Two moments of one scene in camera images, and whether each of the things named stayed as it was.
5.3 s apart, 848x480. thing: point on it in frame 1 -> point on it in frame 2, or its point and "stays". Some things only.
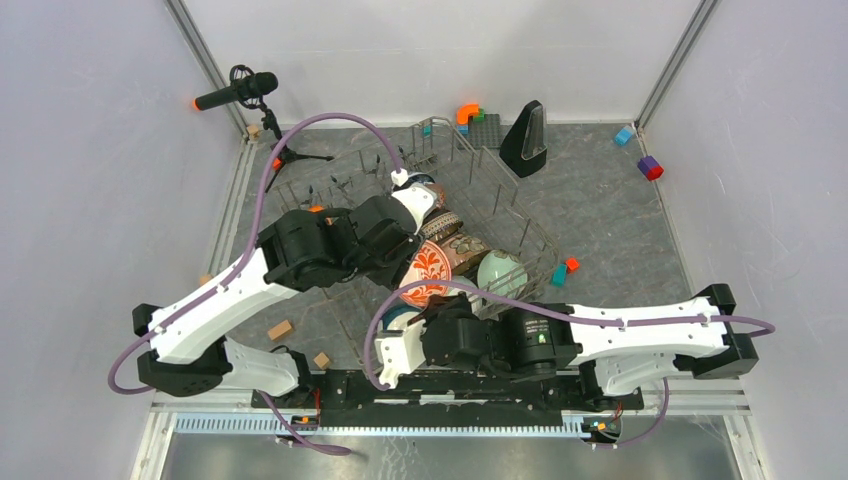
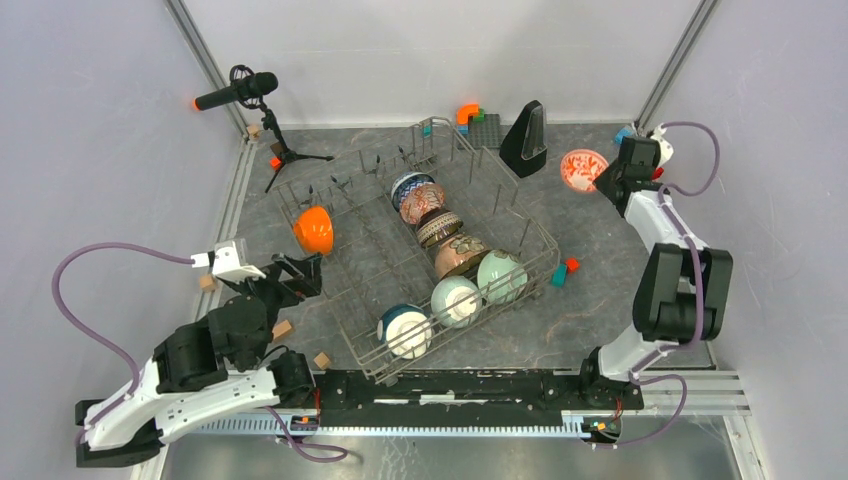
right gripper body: [415, 328] -> [603, 181]
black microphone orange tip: [246, 87] stays
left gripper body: [389, 271] -> [269, 285]
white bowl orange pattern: [429, 263] -> [579, 168]
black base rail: [393, 399] stays
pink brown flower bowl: [464, 251] stays
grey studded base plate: [485, 134] stays
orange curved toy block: [463, 112] stays
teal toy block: [558, 277] stays
